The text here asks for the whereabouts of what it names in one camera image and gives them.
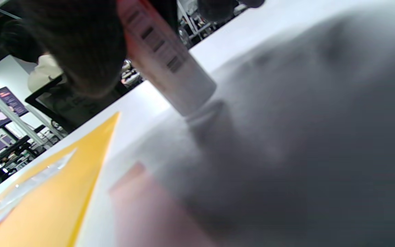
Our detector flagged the red and white glue stick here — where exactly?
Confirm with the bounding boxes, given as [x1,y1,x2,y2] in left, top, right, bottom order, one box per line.
[117,0,225,129]

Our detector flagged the black mesh office chair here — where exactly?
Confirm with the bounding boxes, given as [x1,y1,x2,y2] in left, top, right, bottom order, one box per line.
[24,75,129,134]

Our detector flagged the yellow L-shaped folder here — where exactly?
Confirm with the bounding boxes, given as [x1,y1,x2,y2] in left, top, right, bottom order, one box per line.
[0,111,121,247]

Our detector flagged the person's right hand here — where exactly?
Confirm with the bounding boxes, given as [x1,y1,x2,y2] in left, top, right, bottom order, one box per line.
[23,0,265,98]

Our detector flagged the aluminium frame post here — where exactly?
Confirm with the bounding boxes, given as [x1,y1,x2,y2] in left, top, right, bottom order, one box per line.
[0,77,45,146]

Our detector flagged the pink sticky note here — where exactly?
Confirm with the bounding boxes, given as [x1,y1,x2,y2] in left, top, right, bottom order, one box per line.
[108,161,225,247]

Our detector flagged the white lined label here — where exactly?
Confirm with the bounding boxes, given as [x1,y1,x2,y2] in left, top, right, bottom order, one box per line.
[0,148,78,220]

